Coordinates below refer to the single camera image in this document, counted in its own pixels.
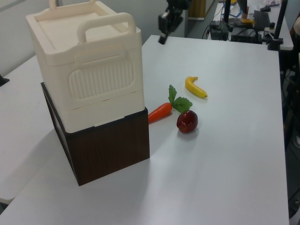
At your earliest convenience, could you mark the black table clamp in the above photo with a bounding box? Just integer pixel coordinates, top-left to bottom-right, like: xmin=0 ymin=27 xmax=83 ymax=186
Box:
xmin=0 ymin=74 xmax=10 ymax=88

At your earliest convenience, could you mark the red toy apple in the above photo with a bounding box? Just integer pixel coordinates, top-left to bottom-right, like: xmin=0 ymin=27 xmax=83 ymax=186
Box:
xmin=176 ymin=110 xmax=199 ymax=134

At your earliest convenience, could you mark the black pole with clamp base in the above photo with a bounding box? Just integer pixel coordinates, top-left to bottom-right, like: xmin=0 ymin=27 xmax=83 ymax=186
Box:
xmin=267 ymin=0 xmax=289 ymax=51

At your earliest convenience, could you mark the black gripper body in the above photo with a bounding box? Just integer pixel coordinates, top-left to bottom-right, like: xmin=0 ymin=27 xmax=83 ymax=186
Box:
xmin=157 ymin=6 xmax=184 ymax=35

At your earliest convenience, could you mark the yellow wooden panel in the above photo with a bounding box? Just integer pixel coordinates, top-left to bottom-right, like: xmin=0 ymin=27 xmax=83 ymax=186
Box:
xmin=188 ymin=0 xmax=216 ymax=21

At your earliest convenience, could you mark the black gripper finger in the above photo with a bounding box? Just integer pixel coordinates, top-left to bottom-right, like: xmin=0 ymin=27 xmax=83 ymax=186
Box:
xmin=158 ymin=31 xmax=169 ymax=45

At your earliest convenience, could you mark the cream plastic storage cabinet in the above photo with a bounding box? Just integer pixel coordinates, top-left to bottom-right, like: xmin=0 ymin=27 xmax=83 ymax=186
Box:
xmin=25 ymin=0 xmax=144 ymax=134

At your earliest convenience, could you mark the dark brown wooden box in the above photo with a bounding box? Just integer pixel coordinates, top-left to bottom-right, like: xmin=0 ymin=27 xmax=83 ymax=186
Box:
xmin=40 ymin=82 xmax=150 ymax=187

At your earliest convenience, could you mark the yellow toy banana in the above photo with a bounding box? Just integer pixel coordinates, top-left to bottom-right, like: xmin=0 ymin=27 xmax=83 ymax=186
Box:
xmin=185 ymin=76 xmax=209 ymax=98

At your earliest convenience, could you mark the black electronic device box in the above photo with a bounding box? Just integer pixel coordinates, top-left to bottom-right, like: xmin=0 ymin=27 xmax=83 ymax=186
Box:
xmin=209 ymin=20 xmax=230 ymax=41

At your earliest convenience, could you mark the black flat equipment case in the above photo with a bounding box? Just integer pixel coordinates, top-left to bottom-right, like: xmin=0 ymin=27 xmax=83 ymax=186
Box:
xmin=230 ymin=27 xmax=263 ymax=44

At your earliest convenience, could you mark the thin black tripod pole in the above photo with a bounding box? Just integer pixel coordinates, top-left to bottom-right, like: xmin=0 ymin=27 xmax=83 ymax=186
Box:
xmin=222 ymin=0 xmax=232 ymax=24

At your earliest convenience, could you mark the orange toy carrot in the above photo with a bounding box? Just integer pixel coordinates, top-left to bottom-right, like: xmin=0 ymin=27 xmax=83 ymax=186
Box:
xmin=148 ymin=84 xmax=193 ymax=124

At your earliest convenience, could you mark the black camera stand frame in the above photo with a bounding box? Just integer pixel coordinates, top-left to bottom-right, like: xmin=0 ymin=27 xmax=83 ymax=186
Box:
xmin=279 ymin=45 xmax=300 ymax=220

